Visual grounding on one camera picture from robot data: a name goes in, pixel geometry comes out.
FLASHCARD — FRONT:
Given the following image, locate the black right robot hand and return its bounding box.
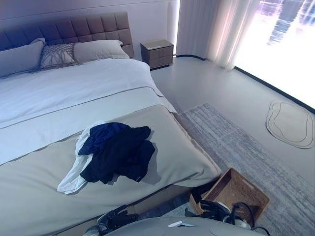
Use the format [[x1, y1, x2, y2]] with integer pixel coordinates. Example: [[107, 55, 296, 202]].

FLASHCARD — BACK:
[[196, 199, 233, 222]]

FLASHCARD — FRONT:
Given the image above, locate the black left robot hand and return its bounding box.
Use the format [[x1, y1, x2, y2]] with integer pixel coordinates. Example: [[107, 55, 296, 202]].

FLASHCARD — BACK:
[[108, 204, 140, 224]]

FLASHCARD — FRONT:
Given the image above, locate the black garment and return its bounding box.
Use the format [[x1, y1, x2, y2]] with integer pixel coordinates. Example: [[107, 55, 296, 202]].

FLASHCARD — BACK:
[[80, 125, 158, 185]]

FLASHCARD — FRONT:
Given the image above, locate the brown wicker basket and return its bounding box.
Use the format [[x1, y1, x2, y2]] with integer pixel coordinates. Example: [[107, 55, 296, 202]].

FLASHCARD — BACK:
[[189, 168, 271, 226]]

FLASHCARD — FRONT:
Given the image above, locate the large grey bed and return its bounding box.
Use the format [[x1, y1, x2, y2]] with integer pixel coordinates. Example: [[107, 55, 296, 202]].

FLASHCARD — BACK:
[[0, 104, 222, 236]]

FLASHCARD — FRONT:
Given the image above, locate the grey robot torso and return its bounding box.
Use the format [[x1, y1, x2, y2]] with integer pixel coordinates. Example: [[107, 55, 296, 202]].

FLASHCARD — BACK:
[[115, 216, 254, 236]]

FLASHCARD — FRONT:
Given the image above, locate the white garment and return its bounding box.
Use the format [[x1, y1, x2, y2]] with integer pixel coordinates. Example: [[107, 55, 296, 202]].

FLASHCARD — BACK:
[[57, 120, 116, 195]]

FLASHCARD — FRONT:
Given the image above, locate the small oval beige mat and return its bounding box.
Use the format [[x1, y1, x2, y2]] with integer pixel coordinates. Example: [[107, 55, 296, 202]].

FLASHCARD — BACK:
[[265, 102, 315, 149]]

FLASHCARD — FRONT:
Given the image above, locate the white duvet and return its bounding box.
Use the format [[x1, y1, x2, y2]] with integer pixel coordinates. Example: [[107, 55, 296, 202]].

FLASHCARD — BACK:
[[0, 58, 178, 165]]

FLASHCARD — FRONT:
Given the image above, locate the bright window panel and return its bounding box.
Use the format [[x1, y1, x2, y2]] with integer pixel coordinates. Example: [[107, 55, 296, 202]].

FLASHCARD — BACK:
[[233, 0, 315, 109]]

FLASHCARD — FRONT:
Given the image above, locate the brown nightstand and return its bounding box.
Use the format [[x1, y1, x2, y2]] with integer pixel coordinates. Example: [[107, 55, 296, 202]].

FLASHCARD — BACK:
[[140, 39, 175, 70]]

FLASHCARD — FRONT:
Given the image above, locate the plain light pillow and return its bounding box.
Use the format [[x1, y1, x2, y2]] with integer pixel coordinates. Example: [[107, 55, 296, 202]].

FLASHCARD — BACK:
[[0, 38, 46, 79], [73, 39, 130, 65]]

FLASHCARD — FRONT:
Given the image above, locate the patterned decorative cushion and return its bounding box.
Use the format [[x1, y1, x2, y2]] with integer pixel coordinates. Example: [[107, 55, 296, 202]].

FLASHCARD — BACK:
[[39, 43, 79, 71]]

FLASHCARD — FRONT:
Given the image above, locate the white sheer curtain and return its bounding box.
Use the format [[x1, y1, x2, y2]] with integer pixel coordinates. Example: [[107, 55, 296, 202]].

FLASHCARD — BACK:
[[175, 0, 261, 71]]

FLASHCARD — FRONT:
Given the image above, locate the brown tufted headboard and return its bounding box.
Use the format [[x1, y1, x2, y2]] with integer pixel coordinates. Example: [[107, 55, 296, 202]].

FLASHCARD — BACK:
[[0, 11, 135, 59]]

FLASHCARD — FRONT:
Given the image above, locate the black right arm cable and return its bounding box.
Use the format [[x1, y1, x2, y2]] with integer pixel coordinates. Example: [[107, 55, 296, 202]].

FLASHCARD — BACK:
[[231, 201, 270, 236]]

